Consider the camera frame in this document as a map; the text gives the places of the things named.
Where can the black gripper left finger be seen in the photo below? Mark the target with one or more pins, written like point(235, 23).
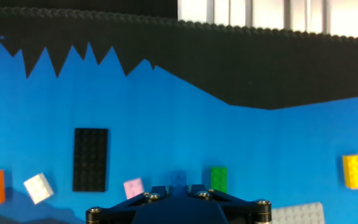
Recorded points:
point(110, 214)

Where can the white Lego brick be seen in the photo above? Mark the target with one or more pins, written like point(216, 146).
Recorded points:
point(38, 188)

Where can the blue Lego brick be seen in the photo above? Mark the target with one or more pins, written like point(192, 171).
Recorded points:
point(178, 180)

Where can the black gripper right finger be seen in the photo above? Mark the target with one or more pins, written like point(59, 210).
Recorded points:
point(247, 214)

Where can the green Lego brick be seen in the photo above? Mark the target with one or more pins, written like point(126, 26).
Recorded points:
point(218, 179)

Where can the light pink Lego brick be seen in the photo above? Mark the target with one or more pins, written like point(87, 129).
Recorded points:
point(133, 188)

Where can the yellow Lego brick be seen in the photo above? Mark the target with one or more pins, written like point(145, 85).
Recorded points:
point(355, 171)

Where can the blue mountain print tablecloth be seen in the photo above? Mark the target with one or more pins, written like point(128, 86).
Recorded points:
point(259, 140)

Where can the grey Lego baseplate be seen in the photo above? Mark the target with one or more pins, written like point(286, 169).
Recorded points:
point(300, 214)

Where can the black Lego plate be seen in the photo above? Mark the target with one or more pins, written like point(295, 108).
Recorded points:
point(90, 159)

